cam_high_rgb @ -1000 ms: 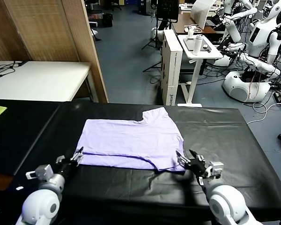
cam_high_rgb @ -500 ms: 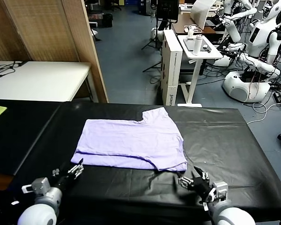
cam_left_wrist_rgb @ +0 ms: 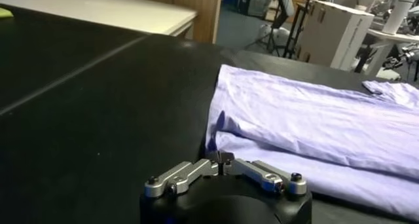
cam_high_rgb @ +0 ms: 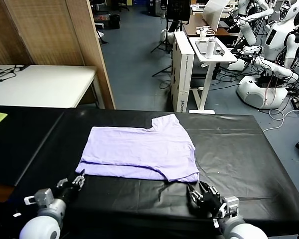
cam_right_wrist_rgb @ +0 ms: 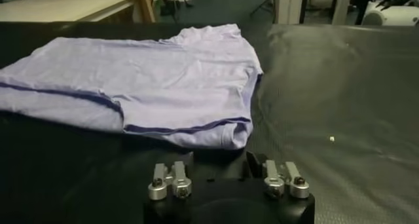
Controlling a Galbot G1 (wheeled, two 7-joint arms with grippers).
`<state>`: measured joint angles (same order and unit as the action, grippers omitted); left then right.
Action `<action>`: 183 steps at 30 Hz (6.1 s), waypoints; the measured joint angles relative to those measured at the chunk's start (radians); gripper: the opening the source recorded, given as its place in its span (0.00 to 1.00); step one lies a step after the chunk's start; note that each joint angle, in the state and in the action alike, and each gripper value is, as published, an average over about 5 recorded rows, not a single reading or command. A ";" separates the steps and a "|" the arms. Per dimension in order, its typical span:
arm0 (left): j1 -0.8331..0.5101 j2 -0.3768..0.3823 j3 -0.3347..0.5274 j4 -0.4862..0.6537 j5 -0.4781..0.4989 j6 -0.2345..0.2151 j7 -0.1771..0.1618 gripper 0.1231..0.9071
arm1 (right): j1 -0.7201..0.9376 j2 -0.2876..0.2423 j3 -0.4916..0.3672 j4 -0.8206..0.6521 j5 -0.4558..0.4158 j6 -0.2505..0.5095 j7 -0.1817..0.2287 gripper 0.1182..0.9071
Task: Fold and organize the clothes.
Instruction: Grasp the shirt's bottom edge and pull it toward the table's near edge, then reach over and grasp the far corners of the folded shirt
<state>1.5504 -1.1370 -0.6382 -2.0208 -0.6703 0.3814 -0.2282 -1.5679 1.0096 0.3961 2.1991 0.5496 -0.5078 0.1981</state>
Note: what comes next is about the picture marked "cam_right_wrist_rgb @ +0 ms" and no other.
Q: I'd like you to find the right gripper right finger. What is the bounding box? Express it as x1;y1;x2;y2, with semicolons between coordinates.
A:
246;151;310;199

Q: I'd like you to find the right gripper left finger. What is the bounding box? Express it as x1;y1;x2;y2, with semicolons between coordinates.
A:
147;160;193;201

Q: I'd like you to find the lilac purple printed t-shirt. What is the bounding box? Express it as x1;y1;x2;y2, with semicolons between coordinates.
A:
0;24;264;150

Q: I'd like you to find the large black table cover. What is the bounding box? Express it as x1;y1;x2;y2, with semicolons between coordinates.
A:
0;21;419;224

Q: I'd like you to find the tall white cardboard box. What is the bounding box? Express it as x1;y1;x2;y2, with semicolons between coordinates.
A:
274;0;306;25

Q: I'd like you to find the light wooden table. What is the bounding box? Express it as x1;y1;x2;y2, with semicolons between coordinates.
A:
0;0;156;24

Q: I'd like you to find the white standing desk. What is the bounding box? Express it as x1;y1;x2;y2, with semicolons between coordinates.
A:
331;0;357;26

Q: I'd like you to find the white humanoid robot with base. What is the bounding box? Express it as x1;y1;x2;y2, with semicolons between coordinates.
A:
361;0;419;28

